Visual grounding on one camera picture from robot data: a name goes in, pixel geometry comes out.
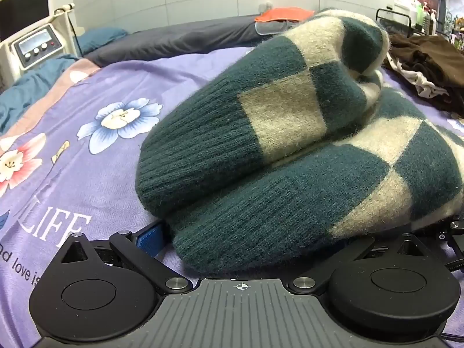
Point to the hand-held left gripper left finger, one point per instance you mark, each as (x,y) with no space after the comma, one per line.
(150,241)

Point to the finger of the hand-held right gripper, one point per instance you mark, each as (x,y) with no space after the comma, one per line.
(455,230)

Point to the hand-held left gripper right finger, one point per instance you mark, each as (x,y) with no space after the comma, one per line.
(337,266)

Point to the green cream checkered sweater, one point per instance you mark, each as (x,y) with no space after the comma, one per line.
(290,188)

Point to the purple floral bedsheet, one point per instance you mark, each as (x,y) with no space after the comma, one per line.
(90,174)

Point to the white dotted garment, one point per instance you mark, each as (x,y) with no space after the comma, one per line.
(422,81)

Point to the brown clothing pile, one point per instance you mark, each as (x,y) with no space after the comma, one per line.
(431,50)

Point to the teal blanket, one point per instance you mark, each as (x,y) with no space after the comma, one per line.
(29,83)

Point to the artificial flowers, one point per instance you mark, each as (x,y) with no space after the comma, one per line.
(455,29)

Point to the green bottle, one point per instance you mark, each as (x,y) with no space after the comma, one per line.
(422,16)

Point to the white pump bottle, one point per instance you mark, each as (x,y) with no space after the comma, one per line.
(413,11)

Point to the white machine with control panel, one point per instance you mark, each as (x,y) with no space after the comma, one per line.
(34,45)

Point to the grey cushion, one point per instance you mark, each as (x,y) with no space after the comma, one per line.
(275,28)

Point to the orange cloth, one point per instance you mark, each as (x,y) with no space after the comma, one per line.
(282,14)

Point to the white framed monitor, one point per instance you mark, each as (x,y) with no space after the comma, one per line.
(23,9)

